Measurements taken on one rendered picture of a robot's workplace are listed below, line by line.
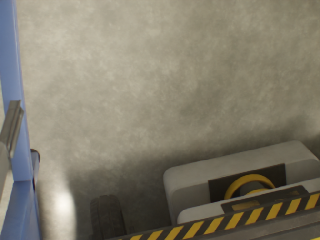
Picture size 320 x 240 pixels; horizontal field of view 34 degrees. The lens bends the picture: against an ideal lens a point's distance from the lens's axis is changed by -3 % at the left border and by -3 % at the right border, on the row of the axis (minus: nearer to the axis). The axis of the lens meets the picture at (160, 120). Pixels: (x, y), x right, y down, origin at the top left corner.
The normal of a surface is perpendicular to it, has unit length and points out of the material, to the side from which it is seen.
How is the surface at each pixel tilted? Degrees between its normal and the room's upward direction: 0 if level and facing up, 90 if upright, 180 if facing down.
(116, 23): 0
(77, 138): 0
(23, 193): 90
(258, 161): 90
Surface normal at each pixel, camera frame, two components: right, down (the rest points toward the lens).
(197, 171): -0.16, -0.92
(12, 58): 0.14, 0.32
